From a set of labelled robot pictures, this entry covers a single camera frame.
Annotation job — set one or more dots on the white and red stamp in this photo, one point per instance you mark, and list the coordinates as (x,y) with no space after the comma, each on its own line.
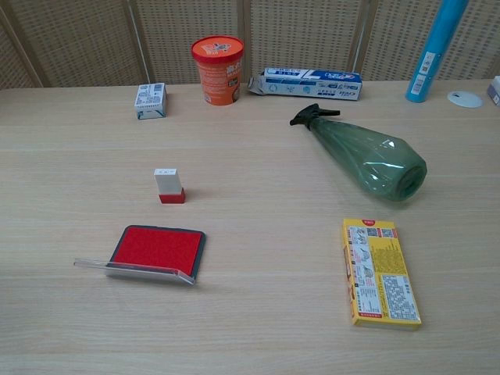
(168,184)

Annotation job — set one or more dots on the red ink pad with lid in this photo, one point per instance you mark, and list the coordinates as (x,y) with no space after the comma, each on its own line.
(156,247)

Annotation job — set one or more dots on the orange instant noodle cup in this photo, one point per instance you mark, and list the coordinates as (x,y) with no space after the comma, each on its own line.
(218,74)

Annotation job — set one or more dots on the blue white toothpaste box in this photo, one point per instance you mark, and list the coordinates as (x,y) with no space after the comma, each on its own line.
(308,84)

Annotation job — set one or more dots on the green spray bottle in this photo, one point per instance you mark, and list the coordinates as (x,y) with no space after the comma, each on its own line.
(371,156)

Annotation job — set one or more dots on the small white blue carton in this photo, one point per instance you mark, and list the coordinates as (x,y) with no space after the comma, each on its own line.
(150,100)

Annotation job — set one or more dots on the yellow printed flat box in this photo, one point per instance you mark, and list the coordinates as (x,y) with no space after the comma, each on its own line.
(381,273)

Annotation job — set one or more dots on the wooden perforated folding screen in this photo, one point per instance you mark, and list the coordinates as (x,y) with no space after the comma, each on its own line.
(97,43)

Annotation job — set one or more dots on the blue paper roll tube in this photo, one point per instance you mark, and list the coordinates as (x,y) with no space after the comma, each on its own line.
(429,51)

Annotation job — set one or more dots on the white box at table edge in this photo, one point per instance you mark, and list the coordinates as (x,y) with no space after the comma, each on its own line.
(494,90)

